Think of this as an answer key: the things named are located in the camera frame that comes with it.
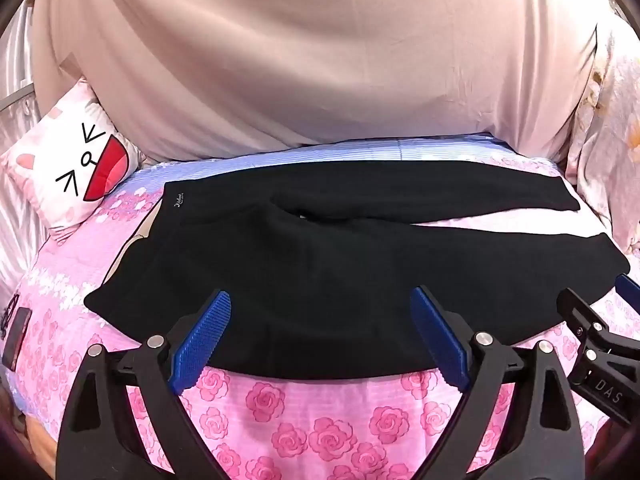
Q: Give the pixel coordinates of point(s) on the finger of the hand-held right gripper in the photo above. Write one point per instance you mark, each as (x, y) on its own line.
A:
(590, 325)
(631, 290)

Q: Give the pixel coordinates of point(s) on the black pants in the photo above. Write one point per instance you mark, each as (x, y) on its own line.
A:
(325, 270)

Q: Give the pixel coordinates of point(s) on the pale floral quilt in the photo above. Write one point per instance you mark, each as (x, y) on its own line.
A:
(610, 135)

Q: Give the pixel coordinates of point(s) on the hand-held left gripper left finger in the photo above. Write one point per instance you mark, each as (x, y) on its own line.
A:
(202, 340)

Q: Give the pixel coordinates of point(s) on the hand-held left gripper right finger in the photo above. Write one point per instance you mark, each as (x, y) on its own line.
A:
(440, 340)

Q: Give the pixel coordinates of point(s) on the metal bed rail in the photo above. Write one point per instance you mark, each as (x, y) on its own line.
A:
(15, 95)

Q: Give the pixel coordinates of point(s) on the dark rectangular device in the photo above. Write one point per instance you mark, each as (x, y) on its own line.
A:
(16, 337)

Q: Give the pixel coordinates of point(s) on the cartoon face pillow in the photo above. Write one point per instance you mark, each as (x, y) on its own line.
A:
(65, 160)

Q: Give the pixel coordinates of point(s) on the beige blanket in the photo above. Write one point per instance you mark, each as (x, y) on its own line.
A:
(300, 60)

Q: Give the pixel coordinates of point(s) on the pink rose print bedsheet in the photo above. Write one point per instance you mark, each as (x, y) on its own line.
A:
(310, 425)

